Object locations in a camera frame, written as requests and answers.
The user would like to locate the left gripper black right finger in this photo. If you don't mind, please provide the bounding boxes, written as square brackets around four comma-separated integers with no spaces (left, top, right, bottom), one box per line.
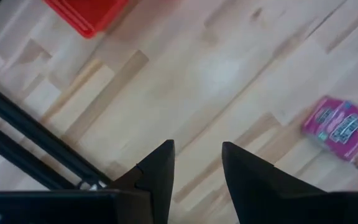
[221,141,358,224]

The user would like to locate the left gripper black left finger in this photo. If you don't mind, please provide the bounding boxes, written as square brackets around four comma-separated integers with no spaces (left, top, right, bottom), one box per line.
[0,139,176,224]

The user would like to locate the purple Raisin Bran box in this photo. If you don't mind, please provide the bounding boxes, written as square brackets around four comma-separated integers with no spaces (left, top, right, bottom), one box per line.
[301,95,358,174]

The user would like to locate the red plastic basket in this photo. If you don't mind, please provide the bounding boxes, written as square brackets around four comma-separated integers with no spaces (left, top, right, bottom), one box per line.
[42,0,129,39]

